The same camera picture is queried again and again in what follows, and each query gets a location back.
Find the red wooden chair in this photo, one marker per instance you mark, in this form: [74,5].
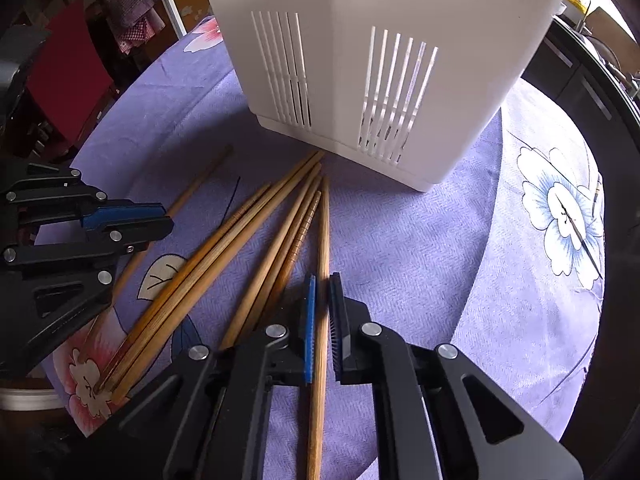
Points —
[70,70]

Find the purple floral tablecloth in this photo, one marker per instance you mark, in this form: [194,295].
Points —
[425,260]

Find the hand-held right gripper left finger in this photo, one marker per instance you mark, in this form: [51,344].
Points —
[310,330]

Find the dark kitchen counter cabinets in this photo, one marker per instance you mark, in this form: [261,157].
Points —
[575,85]

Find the white round container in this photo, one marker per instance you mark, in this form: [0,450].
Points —
[25,399]

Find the single bamboo chopstick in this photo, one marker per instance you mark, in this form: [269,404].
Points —
[324,240]

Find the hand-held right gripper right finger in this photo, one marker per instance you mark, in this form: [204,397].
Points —
[336,330]

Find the pile of wooden chopsticks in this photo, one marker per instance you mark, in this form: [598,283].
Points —
[240,240]

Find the checked purple apron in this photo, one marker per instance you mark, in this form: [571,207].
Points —
[130,0]

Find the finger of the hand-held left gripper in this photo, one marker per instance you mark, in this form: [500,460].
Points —
[125,211]
[75,260]

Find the white slotted utensil holder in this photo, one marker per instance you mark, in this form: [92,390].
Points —
[350,85]

